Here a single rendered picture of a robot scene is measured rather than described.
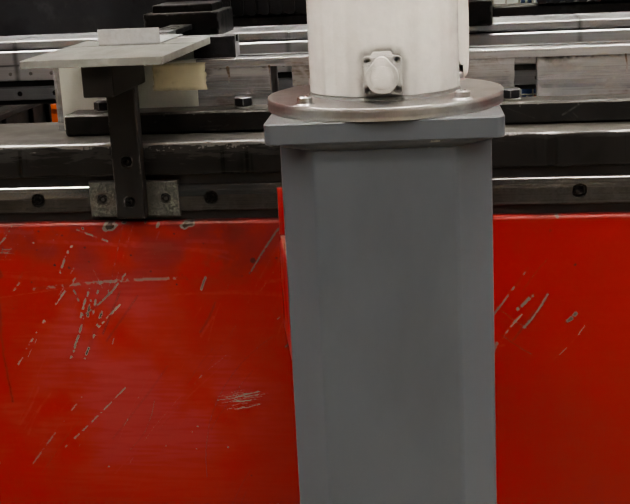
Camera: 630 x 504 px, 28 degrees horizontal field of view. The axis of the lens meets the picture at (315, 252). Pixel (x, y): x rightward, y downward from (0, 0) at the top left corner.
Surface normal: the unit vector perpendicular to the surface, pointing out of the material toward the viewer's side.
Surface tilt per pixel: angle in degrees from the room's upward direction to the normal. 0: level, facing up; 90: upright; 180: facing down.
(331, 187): 90
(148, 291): 90
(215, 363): 90
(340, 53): 90
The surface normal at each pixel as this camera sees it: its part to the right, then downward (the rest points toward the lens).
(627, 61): -0.14, 0.25
